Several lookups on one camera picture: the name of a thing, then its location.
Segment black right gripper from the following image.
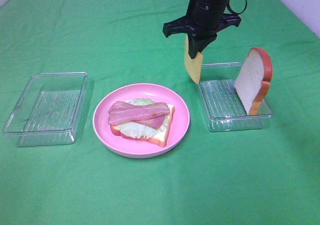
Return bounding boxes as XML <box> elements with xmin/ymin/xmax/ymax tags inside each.
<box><xmin>162</xmin><ymin>0</ymin><xmax>241</xmax><ymax>59</ymax></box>

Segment yellow cheese slice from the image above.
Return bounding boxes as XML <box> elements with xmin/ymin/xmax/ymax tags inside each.
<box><xmin>184</xmin><ymin>36</ymin><xmax>203</xmax><ymax>84</ymax></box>

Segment toast bread slice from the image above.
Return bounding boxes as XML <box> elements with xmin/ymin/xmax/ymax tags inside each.
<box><xmin>110</xmin><ymin>104</ymin><xmax>175</xmax><ymax>147</ymax></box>
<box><xmin>234</xmin><ymin>47</ymin><xmax>273</xmax><ymax>115</ymax></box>

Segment bacon strip from container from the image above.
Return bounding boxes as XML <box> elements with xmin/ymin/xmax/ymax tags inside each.
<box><xmin>133</xmin><ymin>115</ymin><xmax>165</xmax><ymax>129</ymax></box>

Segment green lettuce leaf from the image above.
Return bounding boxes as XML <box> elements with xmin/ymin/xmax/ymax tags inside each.
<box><xmin>114</xmin><ymin>98</ymin><xmax>170</xmax><ymax>139</ymax></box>

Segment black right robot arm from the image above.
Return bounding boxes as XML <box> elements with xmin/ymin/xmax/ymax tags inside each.
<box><xmin>162</xmin><ymin>0</ymin><xmax>241</xmax><ymax>59</ymax></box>

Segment clear right plastic container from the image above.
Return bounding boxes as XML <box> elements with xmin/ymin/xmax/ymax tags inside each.
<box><xmin>195</xmin><ymin>62</ymin><xmax>272</xmax><ymax>132</ymax></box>

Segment clear plastic container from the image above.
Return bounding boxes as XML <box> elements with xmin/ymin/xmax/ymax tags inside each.
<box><xmin>195</xmin><ymin>62</ymin><xmax>272</xmax><ymax>132</ymax></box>
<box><xmin>2</xmin><ymin>72</ymin><xmax>88</xmax><ymax>147</ymax></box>

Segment green tablecloth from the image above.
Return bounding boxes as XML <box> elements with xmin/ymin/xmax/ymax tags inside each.
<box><xmin>0</xmin><ymin>0</ymin><xmax>320</xmax><ymax>225</ymax></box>

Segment pink plate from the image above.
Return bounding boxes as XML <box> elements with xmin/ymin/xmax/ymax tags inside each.
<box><xmin>92</xmin><ymin>83</ymin><xmax>190</xmax><ymax>159</ymax></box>

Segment clear left plastic container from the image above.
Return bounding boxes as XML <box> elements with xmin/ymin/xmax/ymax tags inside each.
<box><xmin>2</xmin><ymin>72</ymin><xmax>88</xmax><ymax>147</ymax></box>

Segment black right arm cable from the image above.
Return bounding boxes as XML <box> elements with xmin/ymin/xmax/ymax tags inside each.
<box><xmin>226</xmin><ymin>0</ymin><xmax>248</xmax><ymax>17</ymax></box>

